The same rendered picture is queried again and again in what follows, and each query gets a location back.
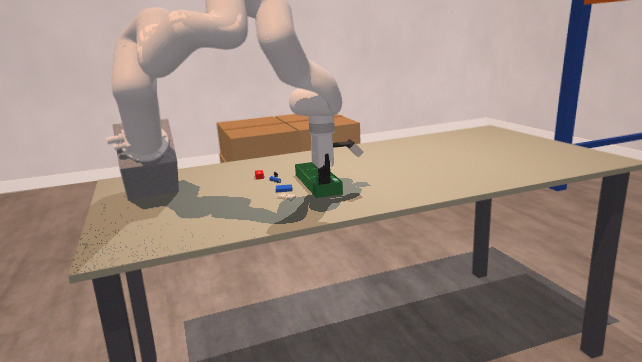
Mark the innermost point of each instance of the green three-compartment bin rack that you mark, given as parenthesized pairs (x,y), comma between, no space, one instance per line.
(308,175)

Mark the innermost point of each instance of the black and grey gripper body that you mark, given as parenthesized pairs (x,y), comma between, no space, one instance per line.
(321,144)

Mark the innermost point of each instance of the grey domino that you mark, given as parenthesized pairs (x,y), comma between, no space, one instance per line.
(287,196)

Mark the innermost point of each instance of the blue flat block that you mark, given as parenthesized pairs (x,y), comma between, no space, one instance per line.
(283,188)

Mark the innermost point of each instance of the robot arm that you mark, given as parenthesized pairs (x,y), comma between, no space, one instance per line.
(162,49)

